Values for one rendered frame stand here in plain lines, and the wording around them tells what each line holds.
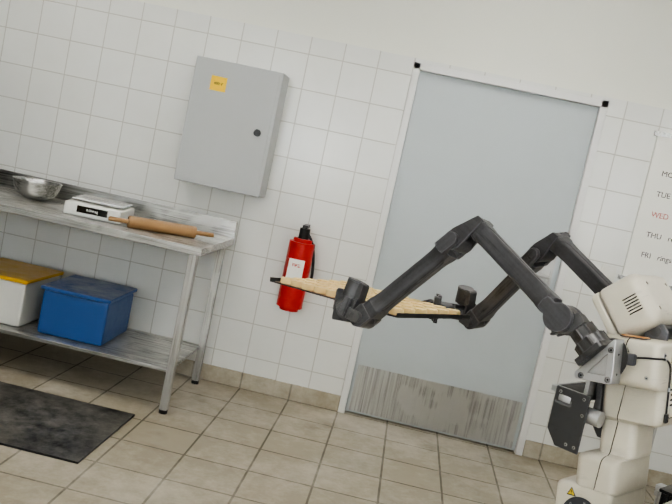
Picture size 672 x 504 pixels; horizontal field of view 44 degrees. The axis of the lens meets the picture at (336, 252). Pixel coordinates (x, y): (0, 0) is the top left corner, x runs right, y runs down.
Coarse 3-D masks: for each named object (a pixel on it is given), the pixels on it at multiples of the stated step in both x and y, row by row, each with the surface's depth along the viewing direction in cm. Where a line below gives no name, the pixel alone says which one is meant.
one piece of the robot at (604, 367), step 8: (608, 344) 205; (616, 344) 204; (600, 352) 206; (608, 352) 204; (616, 352) 204; (592, 360) 207; (600, 360) 206; (608, 360) 204; (616, 360) 205; (584, 368) 208; (592, 368) 208; (600, 368) 206; (608, 368) 204; (616, 368) 205; (576, 376) 210; (584, 376) 208; (592, 376) 207; (600, 376) 205; (608, 376) 204; (616, 376) 205; (608, 384) 204
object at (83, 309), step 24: (48, 288) 433; (72, 288) 440; (96, 288) 453; (120, 288) 466; (48, 312) 435; (72, 312) 434; (96, 312) 433; (120, 312) 456; (72, 336) 435; (96, 336) 434
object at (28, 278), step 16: (0, 272) 441; (16, 272) 449; (32, 272) 458; (48, 272) 467; (0, 288) 437; (16, 288) 436; (32, 288) 444; (0, 304) 437; (16, 304) 437; (32, 304) 449; (0, 320) 438; (16, 320) 438; (32, 320) 454
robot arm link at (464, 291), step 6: (462, 288) 297; (468, 288) 298; (456, 294) 300; (462, 294) 297; (468, 294) 296; (474, 294) 296; (456, 300) 299; (462, 300) 297; (468, 300) 296; (474, 300) 297; (468, 306) 296; (474, 306) 298; (468, 324) 292
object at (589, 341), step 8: (584, 328) 209; (592, 328) 209; (576, 336) 210; (584, 336) 209; (592, 336) 207; (600, 336) 207; (576, 344) 211; (584, 344) 208; (592, 344) 206; (600, 344) 203; (584, 352) 205; (592, 352) 204; (576, 360) 207; (584, 360) 206
